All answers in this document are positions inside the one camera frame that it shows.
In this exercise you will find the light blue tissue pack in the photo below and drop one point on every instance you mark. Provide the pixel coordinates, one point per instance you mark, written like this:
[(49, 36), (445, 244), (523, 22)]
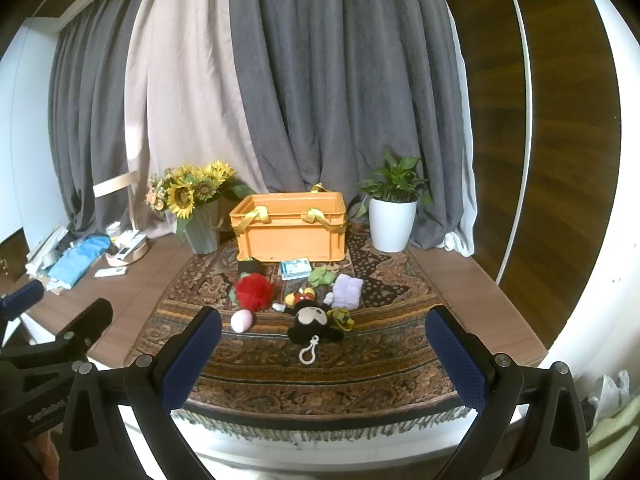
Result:
[(295, 267)]

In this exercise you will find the white curved pole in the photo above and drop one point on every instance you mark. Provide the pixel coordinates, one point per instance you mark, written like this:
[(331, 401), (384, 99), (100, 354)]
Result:
[(522, 110)]

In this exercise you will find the pink egg toy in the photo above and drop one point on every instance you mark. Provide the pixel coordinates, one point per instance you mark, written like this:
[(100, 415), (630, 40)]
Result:
[(241, 320)]

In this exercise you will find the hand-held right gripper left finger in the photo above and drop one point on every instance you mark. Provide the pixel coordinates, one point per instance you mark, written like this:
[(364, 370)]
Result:
[(192, 360)]

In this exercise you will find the grey curtain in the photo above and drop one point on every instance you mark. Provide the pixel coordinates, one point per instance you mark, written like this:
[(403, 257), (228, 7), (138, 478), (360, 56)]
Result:
[(85, 120), (350, 85)]

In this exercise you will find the beige curtain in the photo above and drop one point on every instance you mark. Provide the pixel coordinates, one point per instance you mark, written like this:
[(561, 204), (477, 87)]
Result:
[(190, 85)]

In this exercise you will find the white plastic bag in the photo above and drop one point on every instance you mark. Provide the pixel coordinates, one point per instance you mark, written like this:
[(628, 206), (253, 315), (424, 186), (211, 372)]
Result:
[(607, 392)]

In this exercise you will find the yellow green soft toy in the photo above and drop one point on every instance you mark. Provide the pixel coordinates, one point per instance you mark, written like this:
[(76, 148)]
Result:
[(344, 319)]

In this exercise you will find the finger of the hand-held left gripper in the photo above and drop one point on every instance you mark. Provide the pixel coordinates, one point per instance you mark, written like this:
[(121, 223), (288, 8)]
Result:
[(20, 297), (85, 320)]

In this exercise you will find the white flat box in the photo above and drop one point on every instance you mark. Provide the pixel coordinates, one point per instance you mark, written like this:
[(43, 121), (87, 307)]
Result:
[(45, 252)]

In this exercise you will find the white remote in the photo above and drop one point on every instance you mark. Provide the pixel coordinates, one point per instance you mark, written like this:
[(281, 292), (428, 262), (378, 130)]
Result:
[(111, 272)]

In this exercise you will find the blue cloth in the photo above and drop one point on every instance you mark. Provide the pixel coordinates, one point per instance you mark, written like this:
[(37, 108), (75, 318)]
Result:
[(80, 255)]

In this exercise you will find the white round tray with items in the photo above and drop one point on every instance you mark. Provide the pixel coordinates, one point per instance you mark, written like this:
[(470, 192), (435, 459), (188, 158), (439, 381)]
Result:
[(127, 258)]

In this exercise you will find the green plant in white pot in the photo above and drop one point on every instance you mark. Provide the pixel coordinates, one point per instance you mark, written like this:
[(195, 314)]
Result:
[(392, 215)]

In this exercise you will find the light green cloth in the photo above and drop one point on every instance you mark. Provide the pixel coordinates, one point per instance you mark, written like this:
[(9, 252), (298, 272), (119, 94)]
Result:
[(612, 442)]

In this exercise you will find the white gadget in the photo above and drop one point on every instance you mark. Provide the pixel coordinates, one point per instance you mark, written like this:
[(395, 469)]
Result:
[(131, 245)]

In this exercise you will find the lilac cloth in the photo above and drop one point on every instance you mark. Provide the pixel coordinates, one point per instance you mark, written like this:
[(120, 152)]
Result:
[(347, 292)]

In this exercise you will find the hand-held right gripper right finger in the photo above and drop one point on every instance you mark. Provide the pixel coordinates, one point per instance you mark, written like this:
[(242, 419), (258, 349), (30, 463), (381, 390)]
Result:
[(457, 360)]

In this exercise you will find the red fluffy ball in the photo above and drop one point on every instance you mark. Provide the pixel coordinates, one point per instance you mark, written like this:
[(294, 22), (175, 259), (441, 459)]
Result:
[(255, 290)]

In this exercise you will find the orange plastic crate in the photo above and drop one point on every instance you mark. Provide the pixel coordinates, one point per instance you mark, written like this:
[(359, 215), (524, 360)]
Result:
[(290, 240)]

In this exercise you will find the sunflower bouquet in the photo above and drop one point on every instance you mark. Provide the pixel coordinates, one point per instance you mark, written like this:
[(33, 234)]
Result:
[(187, 190)]

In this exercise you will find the patterned rug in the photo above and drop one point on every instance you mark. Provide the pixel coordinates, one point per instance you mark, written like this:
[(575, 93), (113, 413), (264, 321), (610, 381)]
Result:
[(320, 380)]

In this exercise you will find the brown wooden cabinet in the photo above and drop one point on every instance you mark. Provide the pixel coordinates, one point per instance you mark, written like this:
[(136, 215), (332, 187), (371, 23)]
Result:
[(10, 255)]

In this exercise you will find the grey ribbed vase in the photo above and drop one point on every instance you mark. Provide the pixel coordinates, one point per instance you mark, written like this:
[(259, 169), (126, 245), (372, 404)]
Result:
[(202, 230)]

